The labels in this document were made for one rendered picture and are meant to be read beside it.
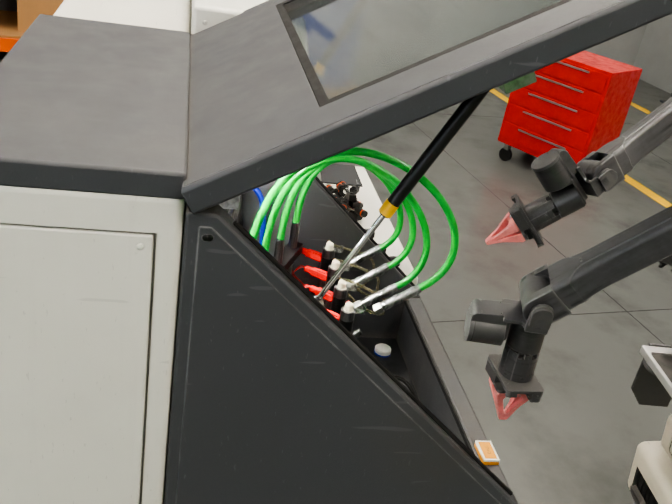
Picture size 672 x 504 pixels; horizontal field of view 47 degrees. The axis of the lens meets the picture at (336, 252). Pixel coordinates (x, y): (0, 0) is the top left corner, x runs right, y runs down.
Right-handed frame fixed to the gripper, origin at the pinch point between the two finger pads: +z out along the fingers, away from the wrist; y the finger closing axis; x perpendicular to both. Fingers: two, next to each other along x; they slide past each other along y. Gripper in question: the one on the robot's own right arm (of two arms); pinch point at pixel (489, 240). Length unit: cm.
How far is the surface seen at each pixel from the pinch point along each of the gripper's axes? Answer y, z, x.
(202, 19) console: 67, 25, -7
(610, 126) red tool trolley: -141, -48, -388
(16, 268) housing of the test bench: 55, 38, 66
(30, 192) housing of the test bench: 62, 30, 66
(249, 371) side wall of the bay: 26, 27, 59
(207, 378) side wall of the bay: 29, 32, 60
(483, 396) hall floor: -112, 56, -116
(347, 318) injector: 8.7, 26.8, 20.3
